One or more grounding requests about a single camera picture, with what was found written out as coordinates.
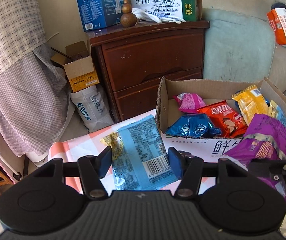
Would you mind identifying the wooden gourd ornament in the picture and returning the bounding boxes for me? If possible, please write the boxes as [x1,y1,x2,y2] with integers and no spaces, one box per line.
[121,0,137,28]

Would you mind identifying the orange white shopping bag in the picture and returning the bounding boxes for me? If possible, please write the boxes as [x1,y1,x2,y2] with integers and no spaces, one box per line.
[267,8,286,48]

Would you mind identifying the purple snack bag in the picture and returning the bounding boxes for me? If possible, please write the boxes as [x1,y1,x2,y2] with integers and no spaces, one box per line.
[224,113,286,201]

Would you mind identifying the dark red wooden nightstand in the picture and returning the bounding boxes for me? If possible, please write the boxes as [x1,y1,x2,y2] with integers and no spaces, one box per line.
[86,21,210,122]

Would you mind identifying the red snack bag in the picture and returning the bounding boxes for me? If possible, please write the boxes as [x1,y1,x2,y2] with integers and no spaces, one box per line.
[197,100,248,138]

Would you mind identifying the dark blue snack bag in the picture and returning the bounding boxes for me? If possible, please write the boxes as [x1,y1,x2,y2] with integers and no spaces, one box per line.
[165,113,222,139]

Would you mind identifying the pink snack bag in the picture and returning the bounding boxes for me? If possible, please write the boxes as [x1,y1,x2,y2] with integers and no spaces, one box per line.
[173,93,206,114]

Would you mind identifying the cardboard milk tray box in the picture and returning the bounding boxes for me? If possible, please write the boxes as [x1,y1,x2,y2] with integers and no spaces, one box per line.
[156,78,286,166]

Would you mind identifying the yellow snack bag with barcode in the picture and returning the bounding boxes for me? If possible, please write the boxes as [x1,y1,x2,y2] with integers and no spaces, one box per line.
[231,85,269,126]

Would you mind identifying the white blue work gloves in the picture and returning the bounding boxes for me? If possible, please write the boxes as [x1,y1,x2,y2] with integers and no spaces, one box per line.
[132,8,186,24]

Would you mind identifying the small open cardboard box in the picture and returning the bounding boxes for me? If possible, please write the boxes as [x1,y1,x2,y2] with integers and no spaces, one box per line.
[51,41,99,93]

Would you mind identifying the white plastic bag blue text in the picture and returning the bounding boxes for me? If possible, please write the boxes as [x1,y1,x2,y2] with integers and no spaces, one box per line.
[71,85,114,133]

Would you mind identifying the light blue snack bag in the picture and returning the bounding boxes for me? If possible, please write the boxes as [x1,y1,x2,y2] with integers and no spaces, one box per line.
[100,115,177,191]

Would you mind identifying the pale green sofa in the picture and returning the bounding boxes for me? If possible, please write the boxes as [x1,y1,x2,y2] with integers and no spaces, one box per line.
[203,9,286,92]

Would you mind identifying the blue carton box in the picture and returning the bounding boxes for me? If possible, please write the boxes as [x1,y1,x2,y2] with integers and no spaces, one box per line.
[77,0,124,31]

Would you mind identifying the checkered fabric cover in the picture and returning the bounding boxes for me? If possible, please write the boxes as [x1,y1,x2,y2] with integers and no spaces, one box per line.
[0,0,74,161]

